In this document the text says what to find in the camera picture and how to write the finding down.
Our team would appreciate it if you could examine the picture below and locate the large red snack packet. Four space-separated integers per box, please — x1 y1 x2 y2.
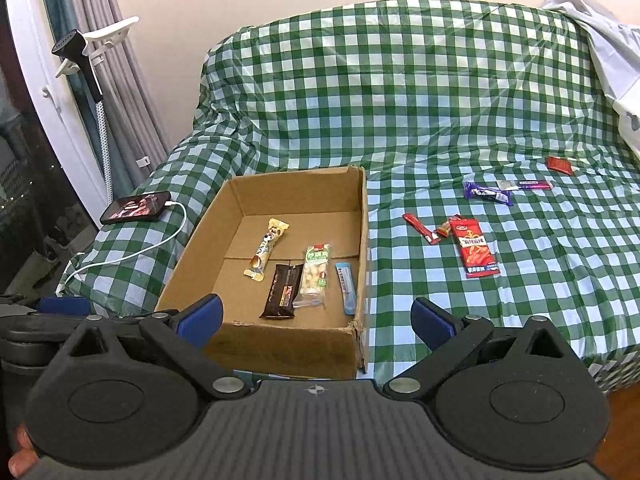
449 217 500 278

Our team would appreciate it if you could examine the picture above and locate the dark brown chocolate bar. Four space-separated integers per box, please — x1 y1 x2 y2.
260 264 304 321

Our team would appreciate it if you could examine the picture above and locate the small red candy pack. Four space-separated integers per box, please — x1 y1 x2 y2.
435 220 451 238

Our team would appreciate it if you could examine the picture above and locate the light blue snack stick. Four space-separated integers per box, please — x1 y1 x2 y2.
335 262 357 315

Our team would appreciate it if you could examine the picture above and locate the clear nut snack pack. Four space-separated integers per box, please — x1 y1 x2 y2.
293 244 331 309

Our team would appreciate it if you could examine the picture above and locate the yellow cow snack bar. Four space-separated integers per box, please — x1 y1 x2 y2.
243 218 290 282

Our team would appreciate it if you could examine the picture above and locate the purple chocolate wrapper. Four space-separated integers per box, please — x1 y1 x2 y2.
463 181 513 207

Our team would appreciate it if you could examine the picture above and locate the white purple pink bar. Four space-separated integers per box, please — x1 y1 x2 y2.
498 180 553 191

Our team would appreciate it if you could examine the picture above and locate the red square sachet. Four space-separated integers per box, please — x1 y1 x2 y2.
546 156 574 177

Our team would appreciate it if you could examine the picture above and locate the person's left hand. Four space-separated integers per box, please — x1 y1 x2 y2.
8 424 39 479

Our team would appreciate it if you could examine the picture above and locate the thin red snack stick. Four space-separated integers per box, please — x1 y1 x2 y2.
402 212 442 245

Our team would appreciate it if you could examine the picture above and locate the brown cardboard box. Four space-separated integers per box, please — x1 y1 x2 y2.
156 166 368 379

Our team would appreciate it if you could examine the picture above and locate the black smartphone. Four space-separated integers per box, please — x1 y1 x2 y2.
100 191 170 224

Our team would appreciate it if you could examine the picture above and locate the green checkered sofa cover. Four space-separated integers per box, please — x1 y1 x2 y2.
58 0 639 391

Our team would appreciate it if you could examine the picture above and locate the black garment steamer head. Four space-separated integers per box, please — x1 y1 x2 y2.
51 29 103 104

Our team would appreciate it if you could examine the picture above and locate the white charging cable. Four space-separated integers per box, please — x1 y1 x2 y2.
55 199 189 295

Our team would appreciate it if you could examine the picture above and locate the braided steamer hose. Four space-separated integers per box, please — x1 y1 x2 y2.
96 98 115 204

